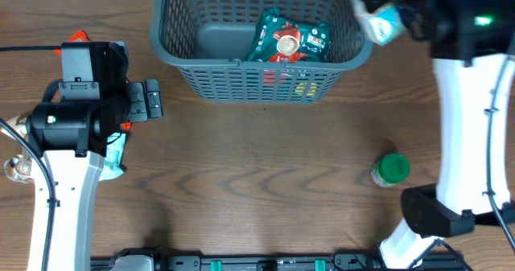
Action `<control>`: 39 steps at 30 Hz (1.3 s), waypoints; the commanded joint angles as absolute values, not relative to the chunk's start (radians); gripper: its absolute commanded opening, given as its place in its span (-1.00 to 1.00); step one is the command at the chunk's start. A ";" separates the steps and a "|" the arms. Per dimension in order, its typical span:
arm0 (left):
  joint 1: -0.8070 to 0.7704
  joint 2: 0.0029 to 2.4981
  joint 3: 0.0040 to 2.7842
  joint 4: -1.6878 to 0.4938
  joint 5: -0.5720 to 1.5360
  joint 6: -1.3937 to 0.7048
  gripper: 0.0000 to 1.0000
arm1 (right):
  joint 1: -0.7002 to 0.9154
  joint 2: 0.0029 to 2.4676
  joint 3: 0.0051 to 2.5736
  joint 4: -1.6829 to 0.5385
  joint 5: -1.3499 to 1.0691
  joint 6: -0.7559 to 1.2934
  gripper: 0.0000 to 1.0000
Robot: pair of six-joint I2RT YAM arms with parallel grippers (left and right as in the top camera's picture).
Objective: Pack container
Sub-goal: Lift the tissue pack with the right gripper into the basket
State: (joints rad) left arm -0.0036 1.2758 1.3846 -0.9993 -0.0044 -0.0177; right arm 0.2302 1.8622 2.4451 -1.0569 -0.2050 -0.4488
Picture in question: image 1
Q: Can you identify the green lid jar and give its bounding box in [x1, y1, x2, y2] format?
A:
[370, 153, 410, 187]

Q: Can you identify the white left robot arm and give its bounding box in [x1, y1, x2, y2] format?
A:
[26, 42, 163, 270]

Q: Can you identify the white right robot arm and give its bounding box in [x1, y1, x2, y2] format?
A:
[352, 0, 514, 270]

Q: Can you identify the teal small wrapped packet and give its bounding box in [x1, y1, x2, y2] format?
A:
[100, 133, 126, 181]

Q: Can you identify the beige PanTree snack bag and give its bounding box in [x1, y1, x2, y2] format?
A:
[4, 111, 34, 183]

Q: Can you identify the green Nescafe coffee bag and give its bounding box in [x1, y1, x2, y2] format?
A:
[245, 7, 333, 99]

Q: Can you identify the grey plastic basket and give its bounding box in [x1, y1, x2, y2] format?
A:
[150, 0, 373, 104]

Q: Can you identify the red spaghetti pasta package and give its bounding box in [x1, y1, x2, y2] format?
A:
[55, 30, 131, 130]

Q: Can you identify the Kleenex tissue multipack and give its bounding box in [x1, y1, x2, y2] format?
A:
[350, 0, 406, 46]

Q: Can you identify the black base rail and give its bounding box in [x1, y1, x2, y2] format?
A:
[89, 246, 468, 271]

